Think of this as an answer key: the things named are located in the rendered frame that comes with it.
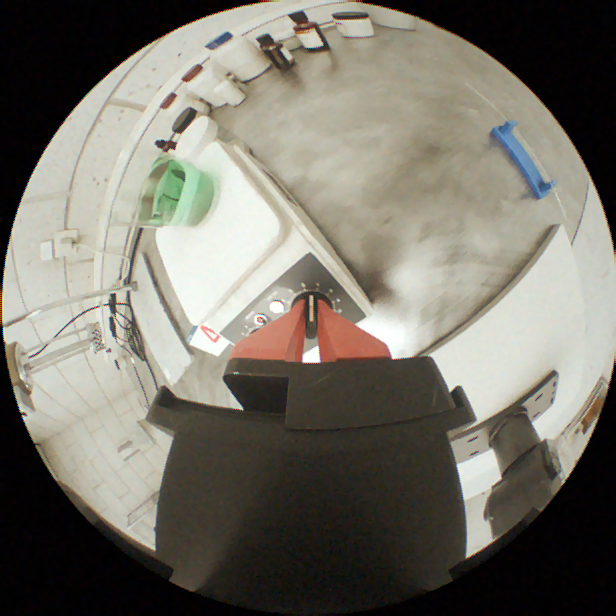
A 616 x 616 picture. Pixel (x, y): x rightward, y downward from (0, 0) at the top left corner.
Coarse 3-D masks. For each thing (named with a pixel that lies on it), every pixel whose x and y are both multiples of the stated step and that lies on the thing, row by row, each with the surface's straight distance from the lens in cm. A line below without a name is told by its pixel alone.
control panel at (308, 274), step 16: (304, 256) 12; (288, 272) 12; (304, 272) 12; (320, 272) 12; (272, 288) 13; (288, 288) 13; (304, 288) 13; (320, 288) 13; (336, 288) 13; (256, 304) 14; (288, 304) 14; (336, 304) 14; (352, 304) 14; (240, 320) 16; (272, 320) 15; (352, 320) 15; (224, 336) 18; (240, 336) 17; (304, 352) 18
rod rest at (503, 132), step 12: (492, 132) 30; (504, 132) 30; (504, 144) 30; (516, 144) 31; (516, 156) 29; (528, 156) 32; (528, 168) 30; (528, 180) 30; (540, 180) 31; (540, 192) 30
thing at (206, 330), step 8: (200, 328) 26; (208, 328) 26; (200, 336) 28; (208, 336) 27; (216, 336) 27; (192, 344) 30; (200, 344) 29; (208, 344) 29; (216, 344) 28; (216, 352) 30
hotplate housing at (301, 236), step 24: (264, 168) 20; (264, 192) 14; (288, 192) 20; (288, 216) 13; (288, 240) 12; (312, 240) 12; (264, 264) 13; (288, 264) 12; (336, 264) 13; (240, 288) 14; (264, 288) 13; (360, 288) 16; (216, 312) 17
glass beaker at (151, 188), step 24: (120, 168) 16; (144, 168) 12; (168, 168) 12; (192, 168) 13; (120, 192) 11; (144, 192) 11; (168, 192) 12; (192, 192) 13; (216, 192) 14; (96, 216) 15; (120, 216) 12; (144, 216) 12; (168, 216) 13; (192, 216) 13
